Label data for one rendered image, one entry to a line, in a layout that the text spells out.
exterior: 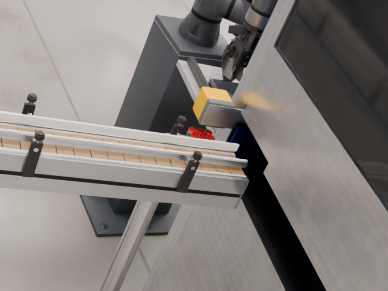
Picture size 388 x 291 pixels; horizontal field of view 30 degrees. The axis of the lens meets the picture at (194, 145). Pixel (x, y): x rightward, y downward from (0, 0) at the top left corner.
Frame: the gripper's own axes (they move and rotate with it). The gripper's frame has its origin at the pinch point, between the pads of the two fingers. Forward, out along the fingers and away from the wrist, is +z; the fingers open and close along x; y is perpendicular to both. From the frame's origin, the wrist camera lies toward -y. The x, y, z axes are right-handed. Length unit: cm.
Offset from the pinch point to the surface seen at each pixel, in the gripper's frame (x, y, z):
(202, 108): -21.4, 31.5, -8.4
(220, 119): -16.9, 33.9, -7.4
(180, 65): -10.8, -9.9, 4.0
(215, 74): 0.2, -7.6, 3.7
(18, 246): -39, -16, 92
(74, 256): -19, -13, 92
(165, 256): -12, 32, 43
